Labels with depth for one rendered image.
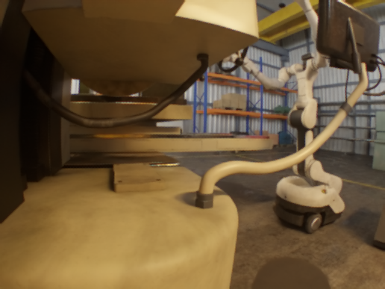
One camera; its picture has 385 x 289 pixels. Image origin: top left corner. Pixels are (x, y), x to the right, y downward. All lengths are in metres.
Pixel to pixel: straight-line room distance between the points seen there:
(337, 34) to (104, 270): 0.87
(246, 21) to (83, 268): 0.67
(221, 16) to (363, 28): 0.57
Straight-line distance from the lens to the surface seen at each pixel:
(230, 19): 0.59
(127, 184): 0.61
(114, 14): 0.47
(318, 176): 1.79
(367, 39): 0.93
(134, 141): 1.54
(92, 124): 0.58
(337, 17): 0.80
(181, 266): 0.34
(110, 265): 0.32
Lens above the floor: 0.79
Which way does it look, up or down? 5 degrees down
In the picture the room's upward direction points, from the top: 1 degrees clockwise
